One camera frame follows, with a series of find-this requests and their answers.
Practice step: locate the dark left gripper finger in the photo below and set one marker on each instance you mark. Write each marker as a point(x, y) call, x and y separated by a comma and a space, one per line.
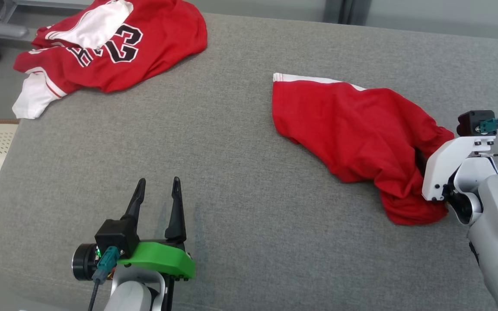
point(176, 216)
point(135, 203)

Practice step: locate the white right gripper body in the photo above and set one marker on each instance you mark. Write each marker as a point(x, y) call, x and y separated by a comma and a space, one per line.
point(448, 164)

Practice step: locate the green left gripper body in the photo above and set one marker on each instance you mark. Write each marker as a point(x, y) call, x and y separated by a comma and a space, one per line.
point(158, 257)

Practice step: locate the red shorts with white trim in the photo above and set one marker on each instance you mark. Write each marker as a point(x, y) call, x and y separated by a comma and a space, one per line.
point(361, 134)

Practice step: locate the red number 23 basketball jersey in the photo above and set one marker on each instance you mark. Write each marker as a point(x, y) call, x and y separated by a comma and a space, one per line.
point(145, 47)

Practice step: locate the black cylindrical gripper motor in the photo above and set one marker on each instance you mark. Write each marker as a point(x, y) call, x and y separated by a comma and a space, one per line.
point(84, 261)

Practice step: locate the grey fabric sofa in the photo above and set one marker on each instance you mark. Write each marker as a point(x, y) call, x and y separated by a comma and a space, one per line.
point(240, 172)

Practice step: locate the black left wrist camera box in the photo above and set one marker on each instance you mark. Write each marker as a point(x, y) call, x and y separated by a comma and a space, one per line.
point(116, 238)

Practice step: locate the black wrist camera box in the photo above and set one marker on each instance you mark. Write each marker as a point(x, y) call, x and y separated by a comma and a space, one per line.
point(474, 123)
point(116, 238)

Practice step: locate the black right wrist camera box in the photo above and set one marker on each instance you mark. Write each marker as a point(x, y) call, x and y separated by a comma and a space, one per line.
point(474, 123)

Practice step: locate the dark grey window frame post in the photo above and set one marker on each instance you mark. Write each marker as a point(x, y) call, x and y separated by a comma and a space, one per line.
point(344, 11)

